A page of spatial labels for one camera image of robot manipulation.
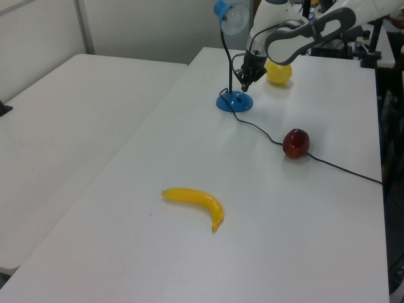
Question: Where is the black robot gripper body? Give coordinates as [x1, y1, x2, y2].
[234, 50, 268, 85]

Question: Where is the blue gooseneck desk lamp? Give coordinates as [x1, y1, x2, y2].
[213, 0, 254, 114]

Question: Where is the yellow ribbed round fruit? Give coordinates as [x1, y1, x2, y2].
[264, 59, 294, 85]

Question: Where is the dark red apple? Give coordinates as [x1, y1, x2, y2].
[282, 128, 311, 159]

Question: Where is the black electronics box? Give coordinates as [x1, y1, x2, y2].
[310, 27, 355, 59]

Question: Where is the yellow banana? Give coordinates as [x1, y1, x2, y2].
[160, 187, 225, 234]

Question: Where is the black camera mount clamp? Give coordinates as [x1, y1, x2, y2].
[359, 18, 383, 69]
[0, 98, 14, 118]

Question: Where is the black lamp power cable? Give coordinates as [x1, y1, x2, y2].
[218, 87, 384, 186]

